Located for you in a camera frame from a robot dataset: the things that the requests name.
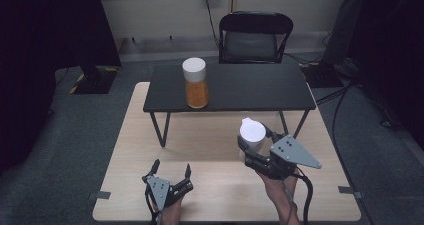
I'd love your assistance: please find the black folding chair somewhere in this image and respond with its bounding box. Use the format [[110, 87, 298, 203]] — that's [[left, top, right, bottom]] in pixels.
[[217, 11, 295, 65]]

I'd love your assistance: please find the person's left hand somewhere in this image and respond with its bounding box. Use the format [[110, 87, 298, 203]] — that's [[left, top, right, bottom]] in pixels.
[[155, 197, 184, 225]]

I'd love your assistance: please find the black floor cable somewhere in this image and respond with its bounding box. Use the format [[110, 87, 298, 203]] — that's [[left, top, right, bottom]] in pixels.
[[314, 79, 376, 225]]

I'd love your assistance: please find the black stand base yellow tape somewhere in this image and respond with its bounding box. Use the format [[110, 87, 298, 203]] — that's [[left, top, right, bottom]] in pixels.
[[68, 64, 120, 96]]

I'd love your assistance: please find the black desk shelf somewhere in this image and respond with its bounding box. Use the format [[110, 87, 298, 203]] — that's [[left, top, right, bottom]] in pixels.
[[142, 62, 317, 149]]

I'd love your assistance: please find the person's right hand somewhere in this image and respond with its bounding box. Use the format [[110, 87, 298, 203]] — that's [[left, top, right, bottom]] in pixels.
[[255, 168, 300, 204]]

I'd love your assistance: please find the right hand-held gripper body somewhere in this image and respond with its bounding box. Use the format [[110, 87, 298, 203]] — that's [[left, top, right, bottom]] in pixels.
[[244, 134, 323, 181]]

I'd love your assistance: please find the white bottle with spout lid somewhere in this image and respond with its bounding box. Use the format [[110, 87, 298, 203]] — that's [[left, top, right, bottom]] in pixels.
[[236, 116, 268, 163]]

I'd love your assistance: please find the orange jar with white lid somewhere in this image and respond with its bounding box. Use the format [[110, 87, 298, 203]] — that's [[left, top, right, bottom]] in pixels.
[[181, 56, 211, 110]]

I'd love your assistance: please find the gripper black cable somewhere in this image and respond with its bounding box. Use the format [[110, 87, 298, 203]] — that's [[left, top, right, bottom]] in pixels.
[[292, 166, 315, 225], [143, 184, 163, 225]]

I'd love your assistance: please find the black wall socket cable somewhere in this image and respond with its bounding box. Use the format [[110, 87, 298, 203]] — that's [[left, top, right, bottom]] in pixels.
[[203, 0, 222, 50]]

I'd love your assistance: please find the grey tape piece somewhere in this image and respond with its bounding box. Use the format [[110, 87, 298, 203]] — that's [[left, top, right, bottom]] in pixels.
[[87, 190, 112, 201], [337, 185, 364, 200]]

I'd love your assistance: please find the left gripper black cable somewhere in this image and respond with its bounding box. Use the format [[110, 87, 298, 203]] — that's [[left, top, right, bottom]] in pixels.
[[143, 184, 163, 225]]

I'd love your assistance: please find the dark curtain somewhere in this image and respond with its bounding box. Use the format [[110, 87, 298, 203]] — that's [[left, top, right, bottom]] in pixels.
[[0, 0, 123, 177], [320, 0, 424, 150]]

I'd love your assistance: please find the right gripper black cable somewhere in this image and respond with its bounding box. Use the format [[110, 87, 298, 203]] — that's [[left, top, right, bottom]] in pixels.
[[292, 166, 315, 225]]

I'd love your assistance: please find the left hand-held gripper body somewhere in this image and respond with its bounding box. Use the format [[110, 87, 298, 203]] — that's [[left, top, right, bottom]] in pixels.
[[141, 174, 195, 213]]

